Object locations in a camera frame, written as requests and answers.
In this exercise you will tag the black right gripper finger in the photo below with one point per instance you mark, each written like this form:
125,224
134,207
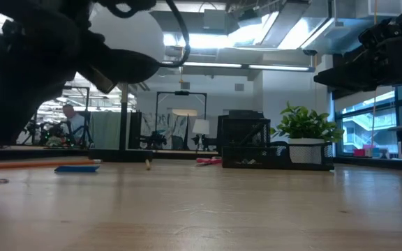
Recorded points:
351,75

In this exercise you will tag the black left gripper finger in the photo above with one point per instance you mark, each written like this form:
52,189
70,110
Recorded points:
12,108

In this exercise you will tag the orange pencil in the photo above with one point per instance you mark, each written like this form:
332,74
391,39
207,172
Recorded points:
40,164

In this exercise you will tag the blue eraser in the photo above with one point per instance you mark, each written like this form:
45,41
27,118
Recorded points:
77,169

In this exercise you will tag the natural wood pencil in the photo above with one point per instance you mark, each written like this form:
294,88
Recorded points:
148,164

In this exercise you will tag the black mesh desk organizer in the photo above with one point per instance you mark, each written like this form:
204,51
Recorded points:
257,155

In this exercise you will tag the person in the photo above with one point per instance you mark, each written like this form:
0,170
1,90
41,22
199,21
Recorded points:
75,122

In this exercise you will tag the green plant in white pot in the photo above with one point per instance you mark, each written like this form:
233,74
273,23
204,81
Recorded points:
302,122

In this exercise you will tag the pink box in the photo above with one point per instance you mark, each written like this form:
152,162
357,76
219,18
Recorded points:
359,152

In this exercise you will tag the green partition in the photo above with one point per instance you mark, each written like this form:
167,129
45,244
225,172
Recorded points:
105,130

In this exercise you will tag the black partition panel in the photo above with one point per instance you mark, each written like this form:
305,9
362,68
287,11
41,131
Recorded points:
135,130

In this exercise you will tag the ceiling light strip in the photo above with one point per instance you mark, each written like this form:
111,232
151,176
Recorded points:
215,65

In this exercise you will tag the dome security camera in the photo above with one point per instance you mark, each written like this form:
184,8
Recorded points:
309,52

